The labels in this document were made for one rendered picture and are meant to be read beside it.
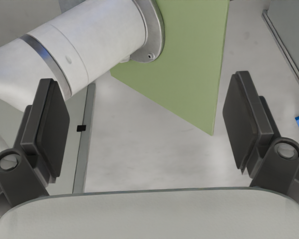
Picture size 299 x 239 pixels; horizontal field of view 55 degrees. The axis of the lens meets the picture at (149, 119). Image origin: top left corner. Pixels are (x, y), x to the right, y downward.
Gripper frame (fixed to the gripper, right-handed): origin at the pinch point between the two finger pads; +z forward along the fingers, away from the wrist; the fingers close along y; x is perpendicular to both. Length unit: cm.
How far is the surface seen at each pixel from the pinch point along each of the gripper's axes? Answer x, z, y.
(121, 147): -207, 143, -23
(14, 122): -129, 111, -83
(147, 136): -192, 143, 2
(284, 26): -69, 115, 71
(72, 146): -128, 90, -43
